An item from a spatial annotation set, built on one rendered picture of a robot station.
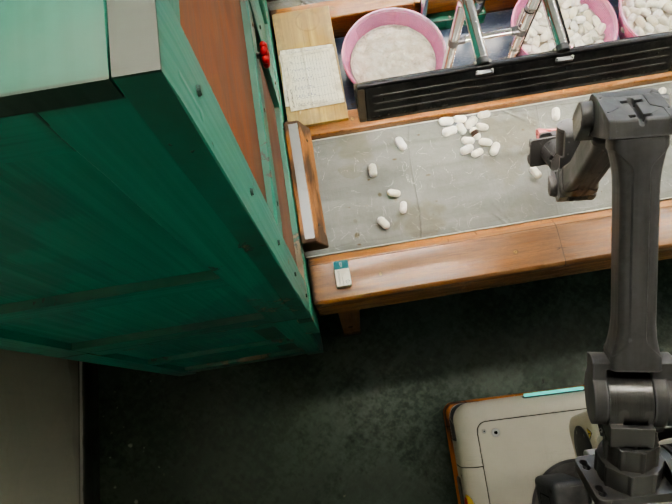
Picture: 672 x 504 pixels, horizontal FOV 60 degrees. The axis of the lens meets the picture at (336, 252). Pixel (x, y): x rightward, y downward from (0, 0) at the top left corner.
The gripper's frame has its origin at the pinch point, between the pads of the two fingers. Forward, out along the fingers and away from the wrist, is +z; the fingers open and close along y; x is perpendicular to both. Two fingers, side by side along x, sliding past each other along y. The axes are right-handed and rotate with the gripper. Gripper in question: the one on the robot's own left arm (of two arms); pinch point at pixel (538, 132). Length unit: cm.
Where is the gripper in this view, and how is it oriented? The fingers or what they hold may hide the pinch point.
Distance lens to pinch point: 144.3
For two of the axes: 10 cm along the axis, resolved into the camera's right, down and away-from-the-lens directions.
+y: -9.9, 1.7, 0.2
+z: -0.8, -5.9, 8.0
